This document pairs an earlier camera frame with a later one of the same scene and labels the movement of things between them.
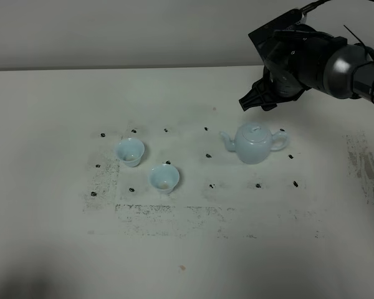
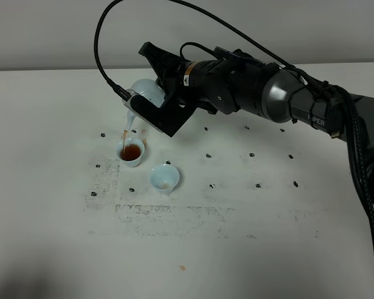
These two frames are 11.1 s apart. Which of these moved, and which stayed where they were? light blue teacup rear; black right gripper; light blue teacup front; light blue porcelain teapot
Moved: black right gripper; light blue porcelain teapot
Stayed: light blue teacup rear; light blue teacup front
